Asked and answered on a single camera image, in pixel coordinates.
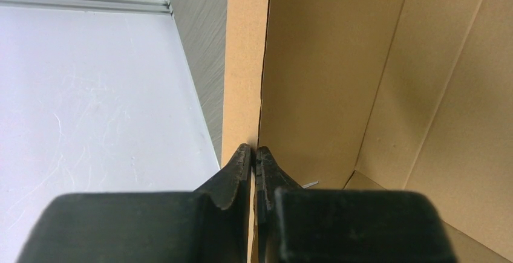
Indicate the brown cardboard box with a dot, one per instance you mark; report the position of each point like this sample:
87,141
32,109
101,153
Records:
382,94

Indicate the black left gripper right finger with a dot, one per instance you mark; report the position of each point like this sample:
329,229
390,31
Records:
319,225

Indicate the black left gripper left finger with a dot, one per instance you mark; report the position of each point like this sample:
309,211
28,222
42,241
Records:
209,224

